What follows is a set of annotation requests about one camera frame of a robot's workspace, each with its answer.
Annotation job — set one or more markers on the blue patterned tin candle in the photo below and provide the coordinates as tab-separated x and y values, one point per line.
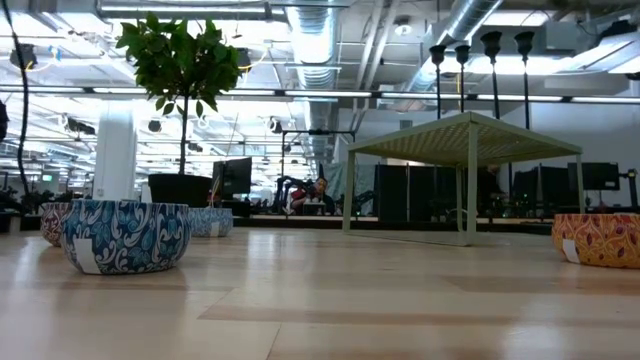
210	221
125	235

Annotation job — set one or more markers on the black candlestick holder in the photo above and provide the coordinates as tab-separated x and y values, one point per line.
462	52
524	42
492	42
438	52

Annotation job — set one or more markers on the background black robot arm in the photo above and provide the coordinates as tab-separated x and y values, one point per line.
285	190

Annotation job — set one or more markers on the red patterned tin candle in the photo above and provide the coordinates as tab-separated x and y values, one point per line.
52	225

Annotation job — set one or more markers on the orange patterned tin candle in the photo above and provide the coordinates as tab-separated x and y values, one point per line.
600	240

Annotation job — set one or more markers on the person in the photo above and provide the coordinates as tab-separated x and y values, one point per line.
492	185
315	192

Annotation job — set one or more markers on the grey curtain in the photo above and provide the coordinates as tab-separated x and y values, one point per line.
350	175

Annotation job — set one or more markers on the black partition panel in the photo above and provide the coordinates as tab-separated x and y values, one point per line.
400	192

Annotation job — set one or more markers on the black monitor on stand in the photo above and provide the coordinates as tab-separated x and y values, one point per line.
232	176

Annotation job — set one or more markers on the green perforated metal shelf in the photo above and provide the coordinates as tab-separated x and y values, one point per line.
450	145

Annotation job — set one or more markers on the potted green plant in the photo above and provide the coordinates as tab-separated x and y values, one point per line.
180	65

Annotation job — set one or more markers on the white round pillar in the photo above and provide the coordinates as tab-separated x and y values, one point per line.
115	155

